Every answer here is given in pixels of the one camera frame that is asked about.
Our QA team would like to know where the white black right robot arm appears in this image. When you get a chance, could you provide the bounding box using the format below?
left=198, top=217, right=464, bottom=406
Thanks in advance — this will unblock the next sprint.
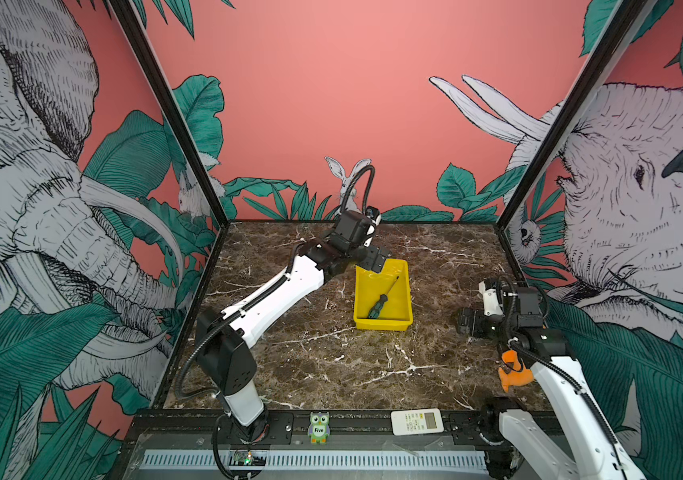
left=457, top=276, right=644, bottom=479

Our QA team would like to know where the yellow plastic bin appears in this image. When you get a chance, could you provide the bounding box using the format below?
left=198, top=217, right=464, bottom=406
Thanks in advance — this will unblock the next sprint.
left=353, top=258, right=413, bottom=332

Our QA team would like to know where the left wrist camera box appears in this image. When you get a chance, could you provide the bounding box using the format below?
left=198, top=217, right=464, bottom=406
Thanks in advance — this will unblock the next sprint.
left=327, top=207, right=381, bottom=254

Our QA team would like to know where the black corner frame post right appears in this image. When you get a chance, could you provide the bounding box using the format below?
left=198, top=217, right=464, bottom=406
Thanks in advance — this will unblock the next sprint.
left=495, top=0, right=655, bottom=231

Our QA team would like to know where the black corner frame post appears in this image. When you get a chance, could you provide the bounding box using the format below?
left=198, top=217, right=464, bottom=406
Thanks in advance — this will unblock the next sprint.
left=495, top=0, right=655, bottom=231
left=108, top=0, right=229, bottom=227

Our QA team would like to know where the orange clip on right arm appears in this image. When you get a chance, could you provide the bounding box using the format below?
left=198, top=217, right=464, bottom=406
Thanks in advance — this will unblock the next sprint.
left=497, top=350, right=535, bottom=393

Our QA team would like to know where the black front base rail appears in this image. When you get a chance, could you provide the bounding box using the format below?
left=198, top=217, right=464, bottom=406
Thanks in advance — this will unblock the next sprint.
left=118, top=407, right=565, bottom=480

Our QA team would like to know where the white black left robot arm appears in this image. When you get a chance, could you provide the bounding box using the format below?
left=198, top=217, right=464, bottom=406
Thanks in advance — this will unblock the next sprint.
left=187, top=239, right=391, bottom=427

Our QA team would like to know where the black corner frame post left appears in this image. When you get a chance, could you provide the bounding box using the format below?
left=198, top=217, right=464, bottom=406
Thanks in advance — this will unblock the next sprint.
left=108, top=0, right=229, bottom=227

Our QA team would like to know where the white remote control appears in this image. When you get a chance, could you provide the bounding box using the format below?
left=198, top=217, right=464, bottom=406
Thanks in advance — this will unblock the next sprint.
left=391, top=408, right=445, bottom=436

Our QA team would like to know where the green owl figurine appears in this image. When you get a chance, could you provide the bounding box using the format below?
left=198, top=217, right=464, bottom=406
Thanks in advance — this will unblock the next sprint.
left=307, top=411, right=330, bottom=444

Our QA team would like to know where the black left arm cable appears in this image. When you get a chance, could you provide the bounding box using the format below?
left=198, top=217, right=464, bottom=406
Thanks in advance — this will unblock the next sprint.
left=338, top=164, right=377, bottom=216

